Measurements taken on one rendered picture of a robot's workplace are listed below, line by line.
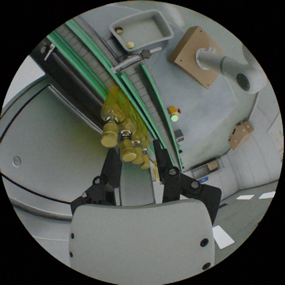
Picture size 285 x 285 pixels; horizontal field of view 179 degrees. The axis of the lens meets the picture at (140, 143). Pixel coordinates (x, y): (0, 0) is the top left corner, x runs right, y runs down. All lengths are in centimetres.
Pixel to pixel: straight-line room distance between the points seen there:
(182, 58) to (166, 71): 14
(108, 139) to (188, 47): 50
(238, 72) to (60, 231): 61
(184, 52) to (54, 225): 70
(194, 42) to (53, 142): 64
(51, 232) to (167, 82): 74
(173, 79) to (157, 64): 14
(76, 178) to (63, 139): 11
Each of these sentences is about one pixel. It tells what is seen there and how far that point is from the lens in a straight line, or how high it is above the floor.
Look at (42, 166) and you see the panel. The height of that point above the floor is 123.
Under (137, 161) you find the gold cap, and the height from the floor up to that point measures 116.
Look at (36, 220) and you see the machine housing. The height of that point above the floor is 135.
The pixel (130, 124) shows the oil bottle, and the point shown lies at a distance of 26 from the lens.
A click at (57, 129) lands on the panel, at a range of 28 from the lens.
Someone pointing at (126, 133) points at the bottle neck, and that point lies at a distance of 25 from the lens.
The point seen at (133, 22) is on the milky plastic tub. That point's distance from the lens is 54.
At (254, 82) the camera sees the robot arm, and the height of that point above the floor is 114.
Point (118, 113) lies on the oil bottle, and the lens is 23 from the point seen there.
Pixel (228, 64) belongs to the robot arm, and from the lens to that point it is 40.
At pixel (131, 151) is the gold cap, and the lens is 21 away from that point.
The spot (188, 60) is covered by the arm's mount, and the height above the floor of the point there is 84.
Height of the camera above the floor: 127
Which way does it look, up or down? 36 degrees down
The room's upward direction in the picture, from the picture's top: 172 degrees clockwise
